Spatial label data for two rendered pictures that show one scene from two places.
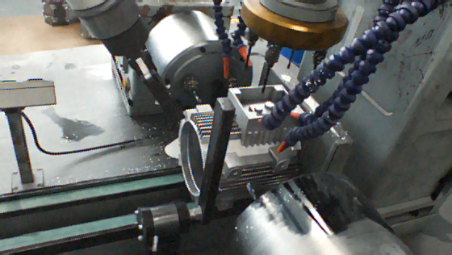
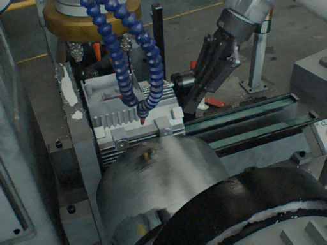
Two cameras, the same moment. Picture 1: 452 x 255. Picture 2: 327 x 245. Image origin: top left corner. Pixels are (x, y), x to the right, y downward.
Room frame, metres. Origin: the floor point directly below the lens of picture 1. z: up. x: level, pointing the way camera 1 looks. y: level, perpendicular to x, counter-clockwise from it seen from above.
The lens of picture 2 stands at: (1.28, 0.18, 1.59)
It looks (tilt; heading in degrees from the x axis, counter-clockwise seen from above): 40 degrees down; 192
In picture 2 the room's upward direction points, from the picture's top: 4 degrees counter-clockwise
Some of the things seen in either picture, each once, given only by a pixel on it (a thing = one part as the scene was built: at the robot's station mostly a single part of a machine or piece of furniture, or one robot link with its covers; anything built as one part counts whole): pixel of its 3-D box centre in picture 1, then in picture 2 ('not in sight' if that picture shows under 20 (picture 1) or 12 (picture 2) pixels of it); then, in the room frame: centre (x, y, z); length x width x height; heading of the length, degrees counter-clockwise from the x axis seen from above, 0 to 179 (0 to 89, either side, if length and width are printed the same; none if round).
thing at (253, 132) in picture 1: (261, 114); (113, 99); (0.66, -0.06, 1.11); 0.12 x 0.11 x 0.07; 119
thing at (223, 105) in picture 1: (212, 168); (160, 52); (0.46, 0.01, 1.12); 0.04 x 0.03 x 0.26; 120
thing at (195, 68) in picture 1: (190, 58); (186, 244); (0.95, 0.14, 1.04); 0.37 x 0.25 x 0.25; 30
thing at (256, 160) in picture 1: (236, 152); (135, 127); (0.64, -0.03, 1.01); 0.20 x 0.19 x 0.19; 119
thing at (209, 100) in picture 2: not in sight; (215, 104); (0.25, 0.15, 0.81); 0.09 x 0.03 x 0.02; 61
